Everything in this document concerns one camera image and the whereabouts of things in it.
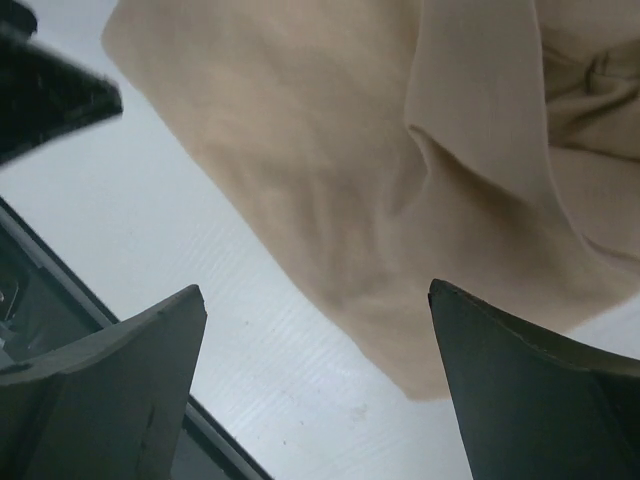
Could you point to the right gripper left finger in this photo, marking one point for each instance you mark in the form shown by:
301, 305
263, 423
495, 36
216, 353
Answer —
107, 406

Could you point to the beige t-shirt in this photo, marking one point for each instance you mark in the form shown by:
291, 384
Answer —
373, 146

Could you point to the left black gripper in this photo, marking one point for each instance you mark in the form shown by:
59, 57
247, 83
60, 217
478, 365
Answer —
43, 95

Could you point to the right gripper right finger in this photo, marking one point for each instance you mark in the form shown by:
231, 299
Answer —
531, 403

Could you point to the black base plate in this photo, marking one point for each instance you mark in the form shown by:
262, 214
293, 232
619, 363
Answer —
44, 306

